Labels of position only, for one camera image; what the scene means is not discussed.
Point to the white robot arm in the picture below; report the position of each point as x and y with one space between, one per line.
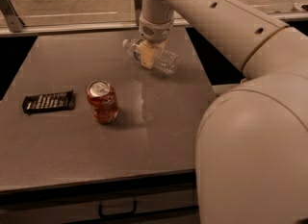
251 157

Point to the metal rail bracket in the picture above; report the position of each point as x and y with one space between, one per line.
138 6
14 22

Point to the middle metal rail bracket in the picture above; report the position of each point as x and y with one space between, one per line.
138 6

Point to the red soda can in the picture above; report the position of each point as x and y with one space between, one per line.
103 102

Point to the black snack bar wrapper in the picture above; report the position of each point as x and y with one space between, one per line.
49 102

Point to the clear plastic water bottle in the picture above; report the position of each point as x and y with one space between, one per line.
165 60

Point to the grey table drawer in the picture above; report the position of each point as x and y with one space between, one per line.
162 199

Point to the black drawer handle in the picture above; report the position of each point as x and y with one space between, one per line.
117 209

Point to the left metal rail bracket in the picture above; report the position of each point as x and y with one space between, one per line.
14 22

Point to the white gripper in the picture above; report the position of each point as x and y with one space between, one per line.
156 32

